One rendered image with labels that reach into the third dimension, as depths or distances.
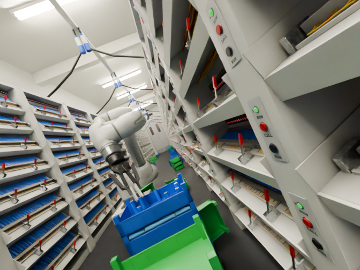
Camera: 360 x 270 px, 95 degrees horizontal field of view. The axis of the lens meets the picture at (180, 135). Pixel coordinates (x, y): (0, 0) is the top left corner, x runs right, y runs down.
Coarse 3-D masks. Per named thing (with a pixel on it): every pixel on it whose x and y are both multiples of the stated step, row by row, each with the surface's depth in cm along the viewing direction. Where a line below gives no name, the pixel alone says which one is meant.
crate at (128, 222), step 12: (180, 180) 82; (168, 192) 83; (180, 192) 64; (156, 204) 63; (168, 204) 63; (180, 204) 64; (120, 216) 68; (132, 216) 62; (144, 216) 62; (156, 216) 63; (120, 228) 61; (132, 228) 62
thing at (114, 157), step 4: (112, 156) 76; (116, 156) 77; (120, 156) 77; (108, 160) 77; (112, 160) 76; (116, 160) 76; (120, 160) 78; (124, 160) 80; (112, 164) 76; (116, 164) 77; (120, 164) 78; (128, 164) 79; (112, 168) 75; (116, 168) 76; (116, 172) 75; (124, 172) 78
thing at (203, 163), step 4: (200, 156) 165; (204, 156) 166; (196, 160) 165; (200, 160) 165; (204, 160) 161; (200, 164) 158; (204, 164) 146; (208, 164) 140; (204, 168) 140; (208, 168) 132; (208, 172) 124; (212, 172) 105; (212, 176) 113
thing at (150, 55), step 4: (140, 20) 110; (144, 28) 115; (144, 32) 120; (144, 36) 127; (148, 40) 134; (148, 44) 132; (148, 48) 139; (152, 48) 148; (148, 52) 148; (152, 52) 155; (148, 56) 157; (152, 56) 161
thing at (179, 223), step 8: (192, 208) 64; (184, 216) 64; (200, 216) 64; (168, 224) 63; (176, 224) 63; (184, 224) 64; (152, 232) 62; (160, 232) 63; (168, 232) 63; (128, 240) 62; (136, 240) 62; (144, 240) 62; (152, 240) 62; (160, 240) 63; (128, 248) 61; (136, 248) 62; (144, 248) 62
